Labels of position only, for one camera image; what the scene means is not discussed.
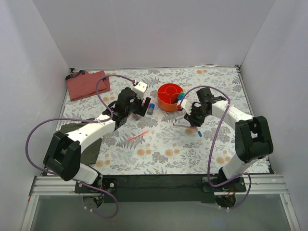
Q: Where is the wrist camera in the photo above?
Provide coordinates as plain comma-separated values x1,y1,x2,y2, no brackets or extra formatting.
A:
132,81,148,99
177,99,192,115

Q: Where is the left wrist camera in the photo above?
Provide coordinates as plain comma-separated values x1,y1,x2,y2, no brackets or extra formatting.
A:
132,81,148,99

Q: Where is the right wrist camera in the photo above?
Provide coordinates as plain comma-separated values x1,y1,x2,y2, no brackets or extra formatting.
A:
177,99,192,115

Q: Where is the dark green cloth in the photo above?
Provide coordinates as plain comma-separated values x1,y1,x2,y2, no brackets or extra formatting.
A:
59,122,102,166

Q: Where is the blue grey glue stick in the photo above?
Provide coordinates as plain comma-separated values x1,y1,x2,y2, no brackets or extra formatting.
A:
147,103,155,115

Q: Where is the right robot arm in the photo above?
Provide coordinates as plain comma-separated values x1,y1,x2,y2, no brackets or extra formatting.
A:
177,86,274,191

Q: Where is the blue black highlighter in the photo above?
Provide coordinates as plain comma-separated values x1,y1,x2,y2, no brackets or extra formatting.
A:
174,93,184,103

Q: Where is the orange pen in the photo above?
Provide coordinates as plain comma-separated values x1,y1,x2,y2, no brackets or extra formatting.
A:
126,130,149,141

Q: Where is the floral table mat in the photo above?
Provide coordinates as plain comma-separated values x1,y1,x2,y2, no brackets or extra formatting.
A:
59,67,250,175

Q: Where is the aluminium frame rail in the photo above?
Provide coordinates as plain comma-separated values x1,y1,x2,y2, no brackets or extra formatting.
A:
22,174,301,231

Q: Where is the pink capped white marker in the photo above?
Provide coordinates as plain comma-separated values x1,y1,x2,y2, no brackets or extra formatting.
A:
173,123,195,129

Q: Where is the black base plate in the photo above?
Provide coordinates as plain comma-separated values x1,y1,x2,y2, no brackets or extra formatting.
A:
74,173,247,204

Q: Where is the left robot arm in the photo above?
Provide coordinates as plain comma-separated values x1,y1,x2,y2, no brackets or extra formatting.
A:
43,82,151,193

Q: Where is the pink capped pen tube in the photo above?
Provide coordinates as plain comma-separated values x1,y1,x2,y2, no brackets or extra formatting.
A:
132,99,149,120

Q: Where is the red folded cloth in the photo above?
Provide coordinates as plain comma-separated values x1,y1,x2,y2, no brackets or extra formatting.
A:
65,70,106,101

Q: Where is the orange round organizer container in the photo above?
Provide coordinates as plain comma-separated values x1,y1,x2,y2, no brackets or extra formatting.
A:
157,83,183,112

